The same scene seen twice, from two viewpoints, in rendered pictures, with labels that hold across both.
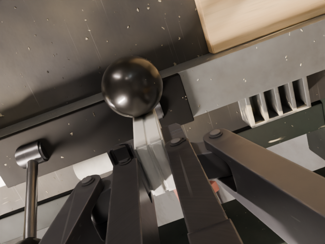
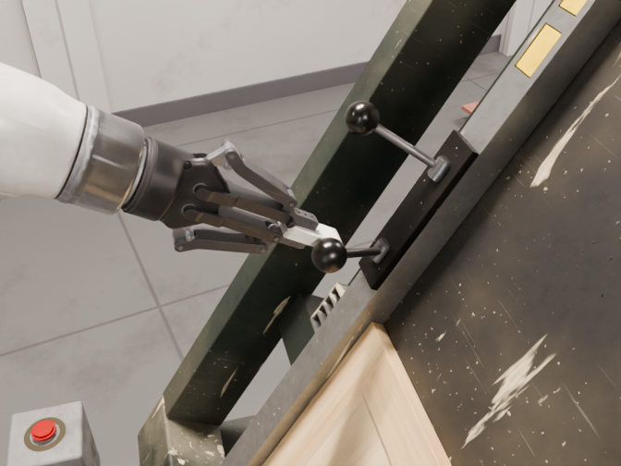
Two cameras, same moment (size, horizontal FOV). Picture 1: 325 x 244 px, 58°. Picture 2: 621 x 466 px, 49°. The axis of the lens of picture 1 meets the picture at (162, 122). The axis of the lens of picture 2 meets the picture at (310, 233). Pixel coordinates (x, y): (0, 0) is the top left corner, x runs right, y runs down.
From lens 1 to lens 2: 0.62 m
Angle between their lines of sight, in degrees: 44
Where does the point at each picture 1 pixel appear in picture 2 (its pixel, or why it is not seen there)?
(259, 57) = (337, 331)
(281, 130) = not seen: hidden behind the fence
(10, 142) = (455, 168)
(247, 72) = (342, 316)
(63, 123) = (427, 207)
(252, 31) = (354, 351)
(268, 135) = not seen: hidden behind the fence
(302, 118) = not seen: hidden behind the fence
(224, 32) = (368, 340)
